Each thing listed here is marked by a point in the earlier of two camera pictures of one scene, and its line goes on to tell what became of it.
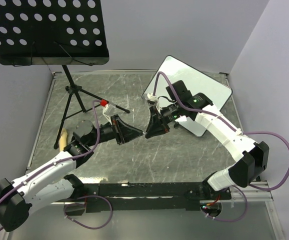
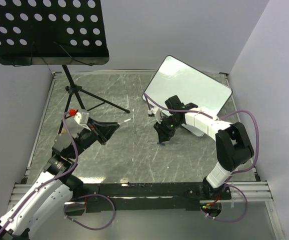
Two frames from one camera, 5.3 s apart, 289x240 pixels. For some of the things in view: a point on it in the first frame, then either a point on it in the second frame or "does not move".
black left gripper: (122, 132) → (103, 130)
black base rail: (152, 196) does not move
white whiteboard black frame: (171, 71) does not move
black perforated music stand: (50, 32) does not move
